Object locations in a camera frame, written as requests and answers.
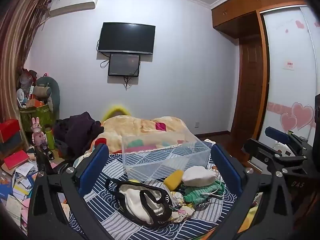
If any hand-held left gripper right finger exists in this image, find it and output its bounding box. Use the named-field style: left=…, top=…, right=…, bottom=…
left=211, top=143, right=295, bottom=240

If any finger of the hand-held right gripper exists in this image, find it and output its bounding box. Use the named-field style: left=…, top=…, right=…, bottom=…
left=265, top=127, right=315, bottom=156
left=242, top=139, right=307, bottom=173

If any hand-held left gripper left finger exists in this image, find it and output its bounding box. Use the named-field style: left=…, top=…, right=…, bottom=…
left=27, top=143, right=118, bottom=240

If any white fabric pouch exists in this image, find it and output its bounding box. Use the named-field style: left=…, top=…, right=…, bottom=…
left=182, top=166, right=217, bottom=187

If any green knitted cloth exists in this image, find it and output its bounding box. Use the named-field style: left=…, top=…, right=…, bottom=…
left=181, top=181, right=227, bottom=204

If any white bag with black straps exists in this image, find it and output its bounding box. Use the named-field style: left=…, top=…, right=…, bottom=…
left=105, top=179, right=175, bottom=225

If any yellow sock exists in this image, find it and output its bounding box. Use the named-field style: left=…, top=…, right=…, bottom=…
left=164, top=169, right=185, bottom=191

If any clear plastic storage box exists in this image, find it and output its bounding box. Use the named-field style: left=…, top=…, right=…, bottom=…
left=122, top=133, right=212, bottom=182

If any small pink heart sticker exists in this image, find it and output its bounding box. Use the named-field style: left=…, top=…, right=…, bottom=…
left=280, top=112, right=298, bottom=131

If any large pink heart sticker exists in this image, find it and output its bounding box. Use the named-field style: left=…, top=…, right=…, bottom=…
left=292, top=102, right=315, bottom=130

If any dark clothes pile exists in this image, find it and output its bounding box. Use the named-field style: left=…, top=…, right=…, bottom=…
left=54, top=112, right=104, bottom=160

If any black flashlight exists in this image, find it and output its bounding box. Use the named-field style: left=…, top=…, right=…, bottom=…
left=39, top=142, right=54, bottom=161

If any brown wooden door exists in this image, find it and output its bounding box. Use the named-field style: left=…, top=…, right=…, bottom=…
left=230, top=36, right=266, bottom=140

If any green bottle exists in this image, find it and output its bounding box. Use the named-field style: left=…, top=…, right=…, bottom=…
left=45, top=127, right=56, bottom=150

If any blue patterned bed sheet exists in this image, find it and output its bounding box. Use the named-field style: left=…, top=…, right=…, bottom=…
left=60, top=139, right=250, bottom=240

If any beige printed blanket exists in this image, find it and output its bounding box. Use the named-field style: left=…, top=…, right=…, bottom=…
left=91, top=116, right=195, bottom=155

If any cartoon printed cloth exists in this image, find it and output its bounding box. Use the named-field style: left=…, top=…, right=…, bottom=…
left=170, top=191, right=196, bottom=223

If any pink bunny figure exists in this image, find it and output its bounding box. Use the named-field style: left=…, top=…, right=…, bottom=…
left=31, top=117, right=47, bottom=146

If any green paper bag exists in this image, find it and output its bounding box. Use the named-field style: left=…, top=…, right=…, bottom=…
left=20, top=104, right=56, bottom=133

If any red book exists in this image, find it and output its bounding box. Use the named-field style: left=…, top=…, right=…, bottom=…
left=3, top=151, right=30, bottom=170

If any pile of papers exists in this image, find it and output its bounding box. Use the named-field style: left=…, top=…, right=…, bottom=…
left=0, top=160, right=40, bottom=232

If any white sliding wardrobe door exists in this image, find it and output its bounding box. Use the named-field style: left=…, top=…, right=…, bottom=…
left=259, top=5, right=320, bottom=152

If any grey plush cushion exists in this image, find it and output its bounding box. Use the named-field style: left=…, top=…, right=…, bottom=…
left=34, top=76, right=60, bottom=115

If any red box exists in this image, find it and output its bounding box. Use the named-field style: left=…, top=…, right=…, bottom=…
left=0, top=119, right=21, bottom=143

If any small black monitor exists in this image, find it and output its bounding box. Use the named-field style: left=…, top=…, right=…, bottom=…
left=108, top=53, right=140, bottom=77

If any wooden overhead cabinet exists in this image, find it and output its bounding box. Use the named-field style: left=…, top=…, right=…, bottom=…
left=211, top=0, right=308, bottom=39

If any brown striped curtain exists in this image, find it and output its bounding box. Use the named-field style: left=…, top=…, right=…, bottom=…
left=0, top=0, right=52, bottom=122

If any white air conditioner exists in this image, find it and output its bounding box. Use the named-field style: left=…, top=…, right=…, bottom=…
left=49, top=0, right=100, bottom=18

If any white cable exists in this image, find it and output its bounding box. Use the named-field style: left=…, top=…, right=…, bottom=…
left=200, top=174, right=226, bottom=202

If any black wall television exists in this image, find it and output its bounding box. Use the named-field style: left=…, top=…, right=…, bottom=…
left=98, top=22, right=156, bottom=55

